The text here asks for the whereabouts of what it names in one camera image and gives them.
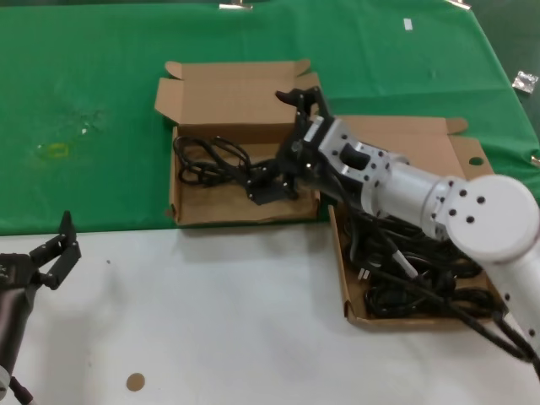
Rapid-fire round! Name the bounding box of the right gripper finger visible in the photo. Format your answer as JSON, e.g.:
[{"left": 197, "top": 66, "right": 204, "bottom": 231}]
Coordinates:
[
  {"left": 275, "top": 85, "right": 333, "bottom": 128},
  {"left": 246, "top": 162, "right": 300, "bottom": 207}
]

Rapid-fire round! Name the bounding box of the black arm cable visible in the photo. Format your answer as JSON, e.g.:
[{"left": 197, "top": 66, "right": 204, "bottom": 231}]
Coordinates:
[
  {"left": 8, "top": 375, "right": 35, "bottom": 405},
  {"left": 332, "top": 176, "right": 540, "bottom": 381}
]

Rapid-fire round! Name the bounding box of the cardboard box round flap hole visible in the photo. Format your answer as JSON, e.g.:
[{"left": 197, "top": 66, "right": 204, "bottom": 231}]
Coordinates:
[{"left": 310, "top": 114, "right": 517, "bottom": 332}]

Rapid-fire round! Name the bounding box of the green table cloth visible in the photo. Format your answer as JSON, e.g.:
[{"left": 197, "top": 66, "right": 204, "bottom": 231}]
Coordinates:
[{"left": 0, "top": 0, "right": 540, "bottom": 237}]

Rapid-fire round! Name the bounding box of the cardboard box oval flap hole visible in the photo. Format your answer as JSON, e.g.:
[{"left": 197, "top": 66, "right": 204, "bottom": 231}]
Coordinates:
[{"left": 154, "top": 58, "right": 329, "bottom": 225}]

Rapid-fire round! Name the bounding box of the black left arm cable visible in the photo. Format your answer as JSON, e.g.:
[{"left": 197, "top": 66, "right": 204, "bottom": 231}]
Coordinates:
[{"left": 8, "top": 375, "right": 35, "bottom": 405}]

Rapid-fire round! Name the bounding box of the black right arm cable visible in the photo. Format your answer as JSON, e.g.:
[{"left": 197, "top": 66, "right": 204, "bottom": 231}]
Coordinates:
[{"left": 332, "top": 176, "right": 540, "bottom": 381}]

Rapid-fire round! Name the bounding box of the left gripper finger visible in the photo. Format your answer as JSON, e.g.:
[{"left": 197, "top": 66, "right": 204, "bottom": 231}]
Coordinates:
[{"left": 28, "top": 210, "right": 83, "bottom": 291}]

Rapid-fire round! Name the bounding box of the clear plastic bag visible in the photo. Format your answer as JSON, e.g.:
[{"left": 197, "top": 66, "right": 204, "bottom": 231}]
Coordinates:
[{"left": 511, "top": 70, "right": 540, "bottom": 94}]

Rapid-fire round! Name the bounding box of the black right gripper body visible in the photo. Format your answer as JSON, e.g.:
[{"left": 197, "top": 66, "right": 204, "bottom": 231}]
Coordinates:
[{"left": 276, "top": 114, "right": 339, "bottom": 194}]

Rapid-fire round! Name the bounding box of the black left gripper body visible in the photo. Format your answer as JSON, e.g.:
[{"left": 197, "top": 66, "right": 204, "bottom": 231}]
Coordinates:
[{"left": 0, "top": 252, "right": 40, "bottom": 293}]

